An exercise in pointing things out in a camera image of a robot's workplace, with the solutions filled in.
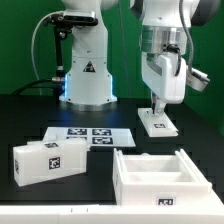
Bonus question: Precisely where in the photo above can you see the white L-shaped workspace border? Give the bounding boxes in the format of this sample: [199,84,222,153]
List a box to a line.
[0,194,224,224]

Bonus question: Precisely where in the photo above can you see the grey camera cable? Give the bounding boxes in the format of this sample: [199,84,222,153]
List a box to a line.
[30,10,64,97]

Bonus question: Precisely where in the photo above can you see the white cabinet door panel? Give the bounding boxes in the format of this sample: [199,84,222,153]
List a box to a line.
[138,108,178,137]

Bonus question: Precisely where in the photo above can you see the black camera on stand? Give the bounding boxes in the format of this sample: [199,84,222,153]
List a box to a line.
[44,10,98,96]

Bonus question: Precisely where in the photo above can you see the white marker sheet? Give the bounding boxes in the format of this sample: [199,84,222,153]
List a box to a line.
[43,127,135,147]

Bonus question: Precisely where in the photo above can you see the white cabinet door block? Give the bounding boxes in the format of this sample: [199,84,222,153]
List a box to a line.
[13,138,89,187]

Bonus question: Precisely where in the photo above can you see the black cable on table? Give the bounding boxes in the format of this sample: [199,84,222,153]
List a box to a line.
[11,78,64,97]

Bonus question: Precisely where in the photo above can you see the white cabinet body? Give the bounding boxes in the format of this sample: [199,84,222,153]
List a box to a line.
[112,149,212,206]

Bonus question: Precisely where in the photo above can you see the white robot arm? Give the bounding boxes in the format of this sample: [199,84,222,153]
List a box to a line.
[52,0,221,116]

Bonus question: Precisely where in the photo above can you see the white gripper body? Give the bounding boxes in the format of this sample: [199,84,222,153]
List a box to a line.
[141,53,186,104]

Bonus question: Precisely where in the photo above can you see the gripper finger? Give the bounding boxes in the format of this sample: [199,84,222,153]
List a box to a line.
[151,92,166,116]

